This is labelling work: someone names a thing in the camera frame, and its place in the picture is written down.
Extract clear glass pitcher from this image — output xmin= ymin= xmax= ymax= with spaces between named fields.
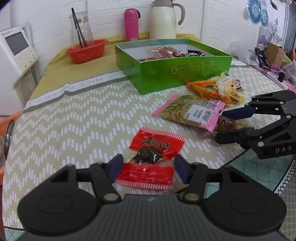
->
xmin=69 ymin=10 xmax=93 ymax=48

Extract wall photos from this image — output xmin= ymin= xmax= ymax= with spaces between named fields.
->
xmin=258 ymin=17 xmax=284 ymax=47

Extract clear plastic bag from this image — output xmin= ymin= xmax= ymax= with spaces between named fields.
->
xmin=229 ymin=40 xmax=251 ymax=64

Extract yellow tablecloth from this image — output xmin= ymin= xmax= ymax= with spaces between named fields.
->
xmin=30 ymin=32 xmax=200 ymax=100

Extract white appliance with screen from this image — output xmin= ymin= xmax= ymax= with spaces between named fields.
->
xmin=0 ymin=25 xmax=39 ymax=76

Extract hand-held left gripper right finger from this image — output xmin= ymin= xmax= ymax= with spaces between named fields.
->
xmin=174 ymin=154 xmax=251 ymax=202

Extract clear packet of pale candies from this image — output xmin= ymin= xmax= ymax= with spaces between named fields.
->
xmin=207 ymin=71 xmax=244 ymax=93

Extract red plastic basket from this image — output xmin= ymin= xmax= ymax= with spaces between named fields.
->
xmin=65 ymin=39 xmax=109 ymax=64

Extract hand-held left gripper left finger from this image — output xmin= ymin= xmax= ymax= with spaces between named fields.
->
xmin=48 ymin=153 xmax=124 ymax=205

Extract cream thermos jug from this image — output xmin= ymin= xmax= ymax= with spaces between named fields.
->
xmin=149 ymin=0 xmax=186 ymax=40

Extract red striped-edge snack packet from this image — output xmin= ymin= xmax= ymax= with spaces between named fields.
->
xmin=115 ymin=127 xmax=186 ymax=191

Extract blue round wall decorations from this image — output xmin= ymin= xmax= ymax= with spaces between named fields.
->
xmin=245 ymin=0 xmax=269 ymax=26

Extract black devices pile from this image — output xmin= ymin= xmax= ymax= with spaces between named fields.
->
xmin=248 ymin=47 xmax=272 ymax=69

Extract black straws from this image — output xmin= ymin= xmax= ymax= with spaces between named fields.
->
xmin=71 ymin=8 xmax=88 ymax=49

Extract pink thermos bottle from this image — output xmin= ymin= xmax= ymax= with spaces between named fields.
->
xmin=124 ymin=9 xmax=141 ymax=42

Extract brown cardboard box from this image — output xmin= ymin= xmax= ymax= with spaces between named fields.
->
xmin=266 ymin=42 xmax=286 ymax=68

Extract green cardboard box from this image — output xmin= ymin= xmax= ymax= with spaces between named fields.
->
xmin=115 ymin=38 xmax=233 ymax=95

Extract orange snack packet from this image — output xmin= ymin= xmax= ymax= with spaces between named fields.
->
xmin=186 ymin=80 xmax=245 ymax=105

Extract white power strip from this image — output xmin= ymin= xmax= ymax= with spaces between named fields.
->
xmin=265 ymin=71 xmax=290 ymax=90

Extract pink-edged seed packet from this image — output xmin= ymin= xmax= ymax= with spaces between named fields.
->
xmin=152 ymin=94 xmax=226 ymax=133

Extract orange plastic basin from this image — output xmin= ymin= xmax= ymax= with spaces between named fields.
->
xmin=0 ymin=112 xmax=23 ymax=186

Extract clear packet of brown snacks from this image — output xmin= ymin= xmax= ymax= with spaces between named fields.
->
xmin=214 ymin=115 xmax=253 ymax=138

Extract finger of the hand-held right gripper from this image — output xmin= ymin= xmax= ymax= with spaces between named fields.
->
xmin=214 ymin=115 xmax=296 ymax=151
xmin=221 ymin=90 xmax=296 ymax=121

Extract red sausage packet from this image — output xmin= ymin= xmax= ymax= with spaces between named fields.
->
xmin=149 ymin=46 xmax=184 ymax=55

